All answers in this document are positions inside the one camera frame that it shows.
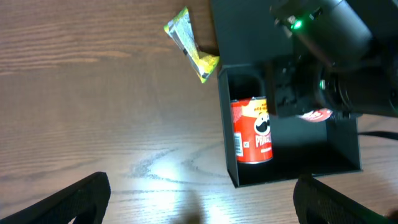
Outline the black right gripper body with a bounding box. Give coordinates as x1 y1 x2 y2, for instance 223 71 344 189
266 55 358 120

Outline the dark Pringles can red lid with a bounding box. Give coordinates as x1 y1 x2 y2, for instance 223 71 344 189
297 108 333 123

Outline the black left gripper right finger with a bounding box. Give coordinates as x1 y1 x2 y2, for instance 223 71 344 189
293 175 397 224

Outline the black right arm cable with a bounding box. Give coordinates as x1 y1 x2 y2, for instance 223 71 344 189
357 130 398 141

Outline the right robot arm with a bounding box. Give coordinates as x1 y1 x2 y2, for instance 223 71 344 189
266 1 397 119

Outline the black open gift box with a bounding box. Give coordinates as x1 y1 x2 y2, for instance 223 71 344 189
211 0 361 187

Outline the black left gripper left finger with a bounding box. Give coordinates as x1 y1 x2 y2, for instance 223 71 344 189
1 172 111 224

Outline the green yellow snack packet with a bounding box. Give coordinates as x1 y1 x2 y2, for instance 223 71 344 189
164 7 220 83

